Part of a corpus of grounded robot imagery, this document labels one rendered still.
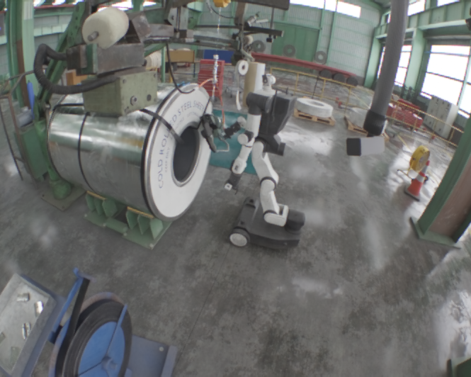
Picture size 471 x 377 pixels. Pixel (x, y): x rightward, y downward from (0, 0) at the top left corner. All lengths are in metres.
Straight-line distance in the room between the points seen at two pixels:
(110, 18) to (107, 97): 0.25
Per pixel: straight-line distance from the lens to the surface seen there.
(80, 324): 0.88
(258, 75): 6.43
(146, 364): 1.72
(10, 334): 0.95
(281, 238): 2.10
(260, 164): 1.84
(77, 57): 0.64
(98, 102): 0.77
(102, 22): 0.64
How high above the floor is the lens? 1.66
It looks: 35 degrees down
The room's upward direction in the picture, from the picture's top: 6 degrees clockwise
